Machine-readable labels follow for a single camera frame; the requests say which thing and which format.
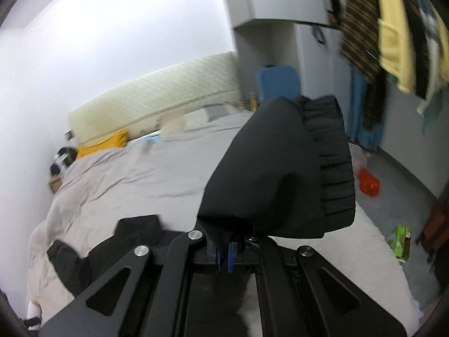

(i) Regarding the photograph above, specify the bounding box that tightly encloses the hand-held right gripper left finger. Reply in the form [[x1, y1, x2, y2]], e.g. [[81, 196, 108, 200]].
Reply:
[[38, 230, 222, 337]]

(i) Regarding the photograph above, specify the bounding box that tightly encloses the blue board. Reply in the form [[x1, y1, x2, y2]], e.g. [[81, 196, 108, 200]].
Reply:
[[257, 65, 302, 105]]

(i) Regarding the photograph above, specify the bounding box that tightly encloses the beige pillow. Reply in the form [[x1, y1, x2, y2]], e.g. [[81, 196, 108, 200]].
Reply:
[[159, 110, 186, 135]]

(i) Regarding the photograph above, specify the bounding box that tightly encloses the orange plastic bag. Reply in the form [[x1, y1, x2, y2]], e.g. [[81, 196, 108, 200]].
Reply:
[[358, 168, 381, 197]]

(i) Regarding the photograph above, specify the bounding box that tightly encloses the yellow pillow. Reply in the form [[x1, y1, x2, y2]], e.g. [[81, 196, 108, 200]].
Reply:
[[75, 129, 129, 158]]

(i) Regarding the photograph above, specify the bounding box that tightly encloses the dark wooden furniture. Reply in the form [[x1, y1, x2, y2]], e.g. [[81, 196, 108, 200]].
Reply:
[[417, 197, 449, 288]]

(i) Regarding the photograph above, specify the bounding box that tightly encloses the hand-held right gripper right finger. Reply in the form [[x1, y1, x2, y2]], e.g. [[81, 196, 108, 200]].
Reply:
[[226, 237, 409, 337]]

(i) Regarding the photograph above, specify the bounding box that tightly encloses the green packet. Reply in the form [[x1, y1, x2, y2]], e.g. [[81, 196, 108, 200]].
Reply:
[[386, 225, 413, 262]]

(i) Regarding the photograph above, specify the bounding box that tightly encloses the white padded tube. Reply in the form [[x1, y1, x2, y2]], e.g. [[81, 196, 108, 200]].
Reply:
[[27, 300, 43, 331]]

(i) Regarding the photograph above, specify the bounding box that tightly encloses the yellow hanging garment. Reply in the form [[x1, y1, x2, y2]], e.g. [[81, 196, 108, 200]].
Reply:
[[375, 0, 418, 94]]

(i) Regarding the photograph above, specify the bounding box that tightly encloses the black white object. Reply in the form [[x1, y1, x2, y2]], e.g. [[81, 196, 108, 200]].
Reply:
[[49, 147, 78, 177]]

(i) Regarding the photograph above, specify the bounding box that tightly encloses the bed with grey sheet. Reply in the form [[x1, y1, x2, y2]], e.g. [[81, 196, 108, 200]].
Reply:
[[26, 107, 420, 331]]

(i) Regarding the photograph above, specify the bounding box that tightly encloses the black white hanging garment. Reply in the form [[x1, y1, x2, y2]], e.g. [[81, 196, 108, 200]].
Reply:
[[403, 0, 449, 115]]

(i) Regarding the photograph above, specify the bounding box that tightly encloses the cream quilted headboard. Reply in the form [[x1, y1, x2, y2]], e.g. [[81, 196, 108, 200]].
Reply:
[[68, 52, 242, 146]]

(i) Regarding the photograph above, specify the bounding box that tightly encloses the black jacket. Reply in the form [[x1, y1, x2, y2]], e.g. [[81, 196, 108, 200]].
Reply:
[[47, 95, 356, 297]]

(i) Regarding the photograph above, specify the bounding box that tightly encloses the brown striped hanging garment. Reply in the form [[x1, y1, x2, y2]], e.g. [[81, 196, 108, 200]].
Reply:
[[338, 0, 386, 130]]

